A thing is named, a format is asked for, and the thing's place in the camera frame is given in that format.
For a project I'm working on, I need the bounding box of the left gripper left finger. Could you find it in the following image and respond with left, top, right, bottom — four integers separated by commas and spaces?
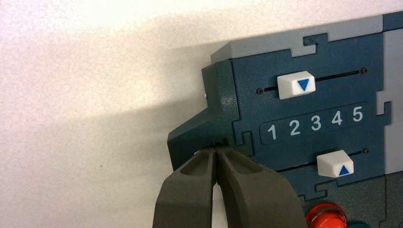
153, 148, 218, 228

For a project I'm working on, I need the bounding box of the red round push button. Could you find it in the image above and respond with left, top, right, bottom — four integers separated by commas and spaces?
305, 203, 347, 228

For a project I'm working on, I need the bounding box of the dark teal grey control box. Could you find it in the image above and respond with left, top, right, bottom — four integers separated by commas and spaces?
167, 11, 403, 228

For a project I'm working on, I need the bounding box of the white slider knob blue triangle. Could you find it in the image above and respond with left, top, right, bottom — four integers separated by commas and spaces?
316, 150, 355, 179
277, 71, 316, 100

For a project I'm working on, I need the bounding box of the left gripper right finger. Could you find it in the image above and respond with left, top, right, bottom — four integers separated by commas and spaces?
215, 147, 300, 228

